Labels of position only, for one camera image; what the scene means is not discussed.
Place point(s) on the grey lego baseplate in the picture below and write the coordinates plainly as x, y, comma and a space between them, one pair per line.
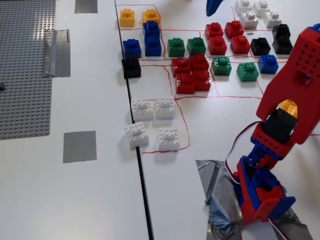
25, 75

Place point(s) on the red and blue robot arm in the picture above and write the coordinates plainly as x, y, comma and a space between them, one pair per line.
287, 75

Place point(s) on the square grey tape marker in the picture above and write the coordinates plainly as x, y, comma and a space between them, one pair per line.
80, 147
86, 6

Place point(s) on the crumpled grey duct tape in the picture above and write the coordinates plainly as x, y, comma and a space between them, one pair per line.
297, 225
220, 195

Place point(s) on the blue screwed gripper finger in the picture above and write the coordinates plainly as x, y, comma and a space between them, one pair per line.
213, 7

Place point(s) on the white lego block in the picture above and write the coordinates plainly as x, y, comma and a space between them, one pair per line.
169, 139
142, 108
165, 107
243, 6
272, 18
248, 20
136, 135
261, 7

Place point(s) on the red lego block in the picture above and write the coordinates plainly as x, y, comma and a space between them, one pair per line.
198, 62
217, 45
240, 44
180, 66
201, 80
234, 28
214, 31
185, 83

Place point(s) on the green lego block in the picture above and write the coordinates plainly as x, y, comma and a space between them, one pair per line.
196, 47
221, 65
176, 47
247, 72

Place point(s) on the black lego block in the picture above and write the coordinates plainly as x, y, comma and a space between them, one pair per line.
131, 68
282, 46
260, 46
281, 30

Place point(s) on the blue lego block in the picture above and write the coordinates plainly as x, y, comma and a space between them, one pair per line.
151, 30
152, 47
131, 47
268, 63

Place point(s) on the long grey tape strip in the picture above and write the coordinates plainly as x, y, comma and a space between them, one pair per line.
60, 55

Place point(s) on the yellow lego block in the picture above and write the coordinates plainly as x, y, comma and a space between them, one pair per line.
151, 15
127, 17
288, 107

